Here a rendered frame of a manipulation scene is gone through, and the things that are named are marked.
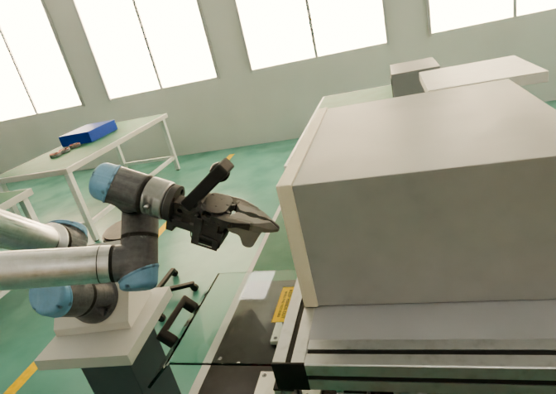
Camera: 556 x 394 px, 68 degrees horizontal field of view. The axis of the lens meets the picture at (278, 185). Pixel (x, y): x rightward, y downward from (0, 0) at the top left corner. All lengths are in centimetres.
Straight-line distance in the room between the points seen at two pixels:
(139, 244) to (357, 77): 473
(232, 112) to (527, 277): 537
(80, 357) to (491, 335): 115
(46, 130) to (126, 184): 670
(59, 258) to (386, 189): 63
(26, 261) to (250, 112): 499
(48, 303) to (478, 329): 106
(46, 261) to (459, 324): 72
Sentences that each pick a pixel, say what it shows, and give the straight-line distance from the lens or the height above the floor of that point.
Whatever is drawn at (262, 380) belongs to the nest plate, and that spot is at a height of 78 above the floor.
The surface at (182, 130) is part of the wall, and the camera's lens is 619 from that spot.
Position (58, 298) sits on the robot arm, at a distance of 129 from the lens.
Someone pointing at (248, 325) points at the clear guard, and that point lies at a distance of 74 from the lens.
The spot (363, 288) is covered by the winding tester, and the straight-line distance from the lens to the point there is 63.
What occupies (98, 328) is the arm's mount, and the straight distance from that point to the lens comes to 149.
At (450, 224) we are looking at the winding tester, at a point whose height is 124.
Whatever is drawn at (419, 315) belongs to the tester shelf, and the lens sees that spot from 63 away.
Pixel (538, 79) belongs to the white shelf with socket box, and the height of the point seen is 118.
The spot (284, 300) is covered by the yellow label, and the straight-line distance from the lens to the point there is 77.
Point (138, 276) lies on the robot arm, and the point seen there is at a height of 113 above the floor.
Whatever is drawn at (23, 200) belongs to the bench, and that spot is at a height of 68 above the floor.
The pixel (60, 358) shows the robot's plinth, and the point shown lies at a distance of 148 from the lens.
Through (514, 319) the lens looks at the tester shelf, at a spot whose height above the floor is 111.
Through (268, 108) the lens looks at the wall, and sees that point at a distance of 566.
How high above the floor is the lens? 152
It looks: 21 degrees down
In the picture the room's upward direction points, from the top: 13 degrees counter-clockwise
